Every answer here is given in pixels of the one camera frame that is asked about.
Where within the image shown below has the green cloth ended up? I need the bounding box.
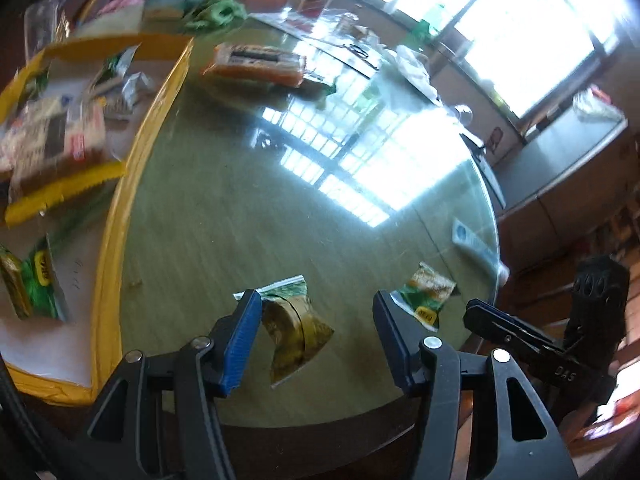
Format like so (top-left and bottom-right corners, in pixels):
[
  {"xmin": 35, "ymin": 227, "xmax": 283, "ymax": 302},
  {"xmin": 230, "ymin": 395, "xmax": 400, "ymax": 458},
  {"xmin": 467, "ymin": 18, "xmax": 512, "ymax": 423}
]
[{"xmin": 182, "ymin": 0, "xmax": 248, "ymax": 33}]

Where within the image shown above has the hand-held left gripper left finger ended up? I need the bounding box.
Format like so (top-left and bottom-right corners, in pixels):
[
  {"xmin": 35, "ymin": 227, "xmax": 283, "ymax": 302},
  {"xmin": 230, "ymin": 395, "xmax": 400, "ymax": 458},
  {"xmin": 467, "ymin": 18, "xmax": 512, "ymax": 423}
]
[{"xmin": 87, "ymin": 289, "xmax": 263, "ymax": 480}]

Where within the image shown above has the green yellow-label snack packet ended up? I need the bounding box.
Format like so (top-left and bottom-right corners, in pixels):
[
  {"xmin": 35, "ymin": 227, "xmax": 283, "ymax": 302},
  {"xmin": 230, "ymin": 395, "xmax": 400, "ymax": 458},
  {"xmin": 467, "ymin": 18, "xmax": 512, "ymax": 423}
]
[{"xmin": 390, "ymin": 261, "xmax": 458, "ymax": 332}]

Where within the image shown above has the green and tan snack packet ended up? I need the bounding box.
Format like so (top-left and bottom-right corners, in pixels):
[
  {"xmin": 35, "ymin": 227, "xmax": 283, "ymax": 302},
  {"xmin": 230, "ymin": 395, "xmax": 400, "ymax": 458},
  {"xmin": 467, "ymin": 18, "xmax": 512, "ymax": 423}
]
[{"xmin": 233, "ymin": 275, "xmax": 335, "ymax": 388}]

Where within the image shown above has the green plastic bottle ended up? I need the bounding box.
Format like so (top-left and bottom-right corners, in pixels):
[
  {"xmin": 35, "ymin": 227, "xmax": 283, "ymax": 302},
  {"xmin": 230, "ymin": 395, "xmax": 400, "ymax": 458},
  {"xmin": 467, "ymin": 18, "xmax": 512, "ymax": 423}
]
[{"xmin": 412, "ymin": 4, "xmax": 446, "ymax": 43}]

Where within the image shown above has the pink cloth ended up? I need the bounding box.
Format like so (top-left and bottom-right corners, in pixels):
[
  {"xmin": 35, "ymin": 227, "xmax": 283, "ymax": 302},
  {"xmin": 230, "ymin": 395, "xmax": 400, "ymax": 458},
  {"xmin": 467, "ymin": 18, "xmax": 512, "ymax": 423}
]
[{"xmin": 97, "ymin": 0, "xmax": 141, "ymax": 16}]

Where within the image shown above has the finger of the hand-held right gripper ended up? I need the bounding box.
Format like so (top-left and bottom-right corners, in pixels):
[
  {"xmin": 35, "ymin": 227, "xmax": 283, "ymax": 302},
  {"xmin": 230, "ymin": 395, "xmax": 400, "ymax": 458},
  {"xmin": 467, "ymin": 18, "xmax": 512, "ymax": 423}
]
[
  {"xmin": 466, "ymin": 298, "xmax": 565, "ymax": 348},
  {"xmin": 463, "ymin": 310, "xmax": 547, "ymax": 362}
]

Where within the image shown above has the yellow cardboard tray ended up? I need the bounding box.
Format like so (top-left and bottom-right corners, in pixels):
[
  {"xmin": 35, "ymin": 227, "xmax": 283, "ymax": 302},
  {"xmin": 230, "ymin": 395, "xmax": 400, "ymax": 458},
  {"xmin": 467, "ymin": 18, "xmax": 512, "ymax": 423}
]
[{"xmin": 0, "ymin": 32, "xmax": 196, "ymax": 406}]

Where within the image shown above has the orange cracker packet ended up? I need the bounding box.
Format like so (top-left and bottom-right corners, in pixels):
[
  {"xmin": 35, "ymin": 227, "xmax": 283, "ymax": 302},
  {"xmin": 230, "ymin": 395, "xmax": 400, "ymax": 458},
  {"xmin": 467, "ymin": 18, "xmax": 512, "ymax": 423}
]
[{"xmin": 201, "ymin": 42, "xmax": 307, "ymax": 88}]

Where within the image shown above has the small white sachet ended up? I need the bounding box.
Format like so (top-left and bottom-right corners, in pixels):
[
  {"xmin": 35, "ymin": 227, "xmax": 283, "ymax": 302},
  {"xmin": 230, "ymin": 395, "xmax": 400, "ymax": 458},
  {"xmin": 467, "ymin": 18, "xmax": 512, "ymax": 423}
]
[{"xmin": 451, "ymin": 219, "xmax": 501, "ymax": 272}]

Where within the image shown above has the silver printed snack packet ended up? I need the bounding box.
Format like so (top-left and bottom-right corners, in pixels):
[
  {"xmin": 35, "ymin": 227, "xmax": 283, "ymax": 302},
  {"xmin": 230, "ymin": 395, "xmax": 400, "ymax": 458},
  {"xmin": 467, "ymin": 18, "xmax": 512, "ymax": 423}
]
[{"xmin": 90, "ymin": 45, "xmax": 141, "ymax": 97}]

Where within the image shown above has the white plastic bag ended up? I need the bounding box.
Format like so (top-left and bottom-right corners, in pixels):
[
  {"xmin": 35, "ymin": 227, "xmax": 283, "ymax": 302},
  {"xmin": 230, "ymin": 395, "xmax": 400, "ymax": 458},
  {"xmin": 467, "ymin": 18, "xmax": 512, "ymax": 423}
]
[{"xmin": 385, "ymin": 45, "xmax": 443, "ymax": 106}]

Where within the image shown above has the green pea snack packet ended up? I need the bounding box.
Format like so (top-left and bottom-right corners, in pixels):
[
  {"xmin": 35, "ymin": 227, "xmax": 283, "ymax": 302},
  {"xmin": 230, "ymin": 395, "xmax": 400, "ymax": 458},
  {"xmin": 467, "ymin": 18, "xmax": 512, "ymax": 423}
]
[{"xmin": 22, "ymin": 235, "xmax": 71, "ymax": 321}]

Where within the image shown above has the small glass bottle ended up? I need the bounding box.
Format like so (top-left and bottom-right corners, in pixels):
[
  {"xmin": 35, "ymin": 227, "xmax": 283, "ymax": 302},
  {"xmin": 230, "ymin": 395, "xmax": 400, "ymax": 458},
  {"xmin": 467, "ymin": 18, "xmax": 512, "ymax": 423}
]
[{"xmin": 337, "ymin": 12, "xmax": 361, "ymax": 41}]

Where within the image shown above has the large window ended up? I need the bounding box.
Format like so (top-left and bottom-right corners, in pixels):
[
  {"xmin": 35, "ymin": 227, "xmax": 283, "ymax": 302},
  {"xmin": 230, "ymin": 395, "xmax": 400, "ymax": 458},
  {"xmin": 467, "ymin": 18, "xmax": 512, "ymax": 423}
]
[{"xmin": 320, "ymin": 0, "xmax": 631, "ymax": 121}]

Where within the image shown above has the yellow-edged brown snack packet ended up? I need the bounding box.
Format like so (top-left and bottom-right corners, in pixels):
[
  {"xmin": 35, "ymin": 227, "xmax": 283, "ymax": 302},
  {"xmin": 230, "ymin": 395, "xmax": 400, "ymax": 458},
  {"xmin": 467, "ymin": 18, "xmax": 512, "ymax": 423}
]
[{"xmin": 4, "ymin": 161, "xmax": 127, "ymax": 226}]

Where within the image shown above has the dark printed snack packet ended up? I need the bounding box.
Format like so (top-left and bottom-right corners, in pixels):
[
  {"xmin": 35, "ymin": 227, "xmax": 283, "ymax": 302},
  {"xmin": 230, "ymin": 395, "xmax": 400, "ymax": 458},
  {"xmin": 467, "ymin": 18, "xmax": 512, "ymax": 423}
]
[{"xmin": 105, "ymin": 72, "xmax": 156, "ymax": 121}]

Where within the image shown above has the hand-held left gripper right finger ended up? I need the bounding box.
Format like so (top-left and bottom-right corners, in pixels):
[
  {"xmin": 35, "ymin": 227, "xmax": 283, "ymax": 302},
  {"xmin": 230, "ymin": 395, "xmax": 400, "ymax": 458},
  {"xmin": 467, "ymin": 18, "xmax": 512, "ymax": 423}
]
[{"xmin": 372, "ymin": 290, "xmax": 578, "ymax": 480}]

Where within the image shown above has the printed paper sheet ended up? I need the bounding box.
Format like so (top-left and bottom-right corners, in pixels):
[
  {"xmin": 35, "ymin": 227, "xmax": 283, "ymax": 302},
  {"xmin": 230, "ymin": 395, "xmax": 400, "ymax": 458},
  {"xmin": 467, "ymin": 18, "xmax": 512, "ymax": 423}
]
[{"xmin": 250, "ymin": 10, "xmax": 386, "ymax": 78}]

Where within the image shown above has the grey cabinet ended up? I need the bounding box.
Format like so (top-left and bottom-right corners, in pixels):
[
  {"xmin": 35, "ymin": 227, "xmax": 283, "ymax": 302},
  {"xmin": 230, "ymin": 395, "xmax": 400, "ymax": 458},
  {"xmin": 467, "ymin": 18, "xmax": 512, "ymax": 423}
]
[{"xmin": 492, "ymin": 105, "xmax": 628, "ymax": 271}]

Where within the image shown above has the clear glass jug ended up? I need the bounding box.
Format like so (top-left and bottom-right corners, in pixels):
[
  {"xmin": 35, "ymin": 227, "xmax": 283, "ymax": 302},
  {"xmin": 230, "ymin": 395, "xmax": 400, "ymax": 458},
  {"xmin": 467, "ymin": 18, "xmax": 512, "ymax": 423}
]
[{"xmin": 24, "ymin": 0, "xmax": 68, "ymax": 56}]

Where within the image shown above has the dark green snack packet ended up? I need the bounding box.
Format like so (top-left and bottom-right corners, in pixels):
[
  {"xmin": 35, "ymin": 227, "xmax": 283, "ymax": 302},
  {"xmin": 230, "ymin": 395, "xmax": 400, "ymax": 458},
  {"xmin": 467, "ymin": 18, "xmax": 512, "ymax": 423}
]
[{"xmin": 302, "ymin": 72, "xmax": 337, "ymax": 97}]

